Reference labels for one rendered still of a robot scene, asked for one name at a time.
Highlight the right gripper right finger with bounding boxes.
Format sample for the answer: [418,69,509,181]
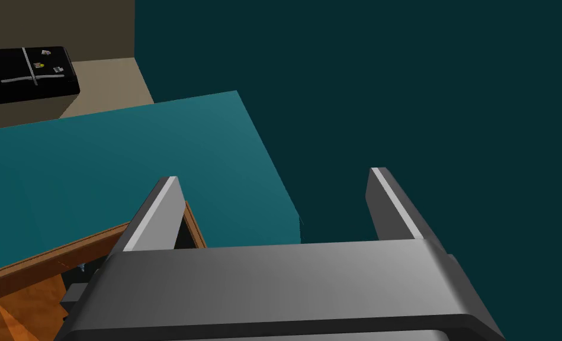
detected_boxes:
[365,167,436,242]

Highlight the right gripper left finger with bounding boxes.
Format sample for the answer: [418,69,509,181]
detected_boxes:
[110,176,187,257]

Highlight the black refrigerator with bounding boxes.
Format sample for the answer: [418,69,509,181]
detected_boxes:
[0,46,81,106]

